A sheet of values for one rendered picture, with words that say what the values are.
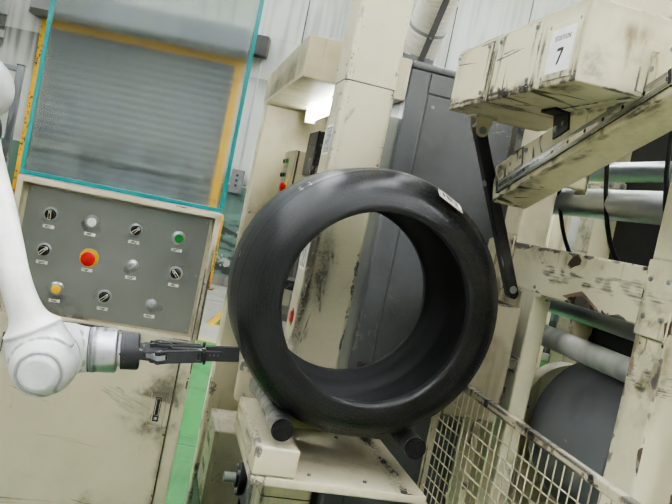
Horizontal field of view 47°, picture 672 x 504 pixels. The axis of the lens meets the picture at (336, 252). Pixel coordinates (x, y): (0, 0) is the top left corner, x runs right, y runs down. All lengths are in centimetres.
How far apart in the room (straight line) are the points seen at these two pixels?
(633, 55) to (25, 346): 114
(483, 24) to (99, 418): 955
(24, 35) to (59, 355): 1048
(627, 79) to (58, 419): 168
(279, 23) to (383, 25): 918
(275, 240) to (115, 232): 84
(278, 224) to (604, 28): 68
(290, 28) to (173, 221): 893
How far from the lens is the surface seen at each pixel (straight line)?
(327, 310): 189
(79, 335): 157
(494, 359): 198
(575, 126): 163
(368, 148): 189
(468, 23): 1119
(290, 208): 151
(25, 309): 144
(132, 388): 226
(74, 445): 232
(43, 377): 140
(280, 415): 157
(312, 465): 170
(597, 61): 142
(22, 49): 1174
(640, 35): 147
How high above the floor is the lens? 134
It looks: 3 degrees down
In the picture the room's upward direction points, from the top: 12 degrees clockwise
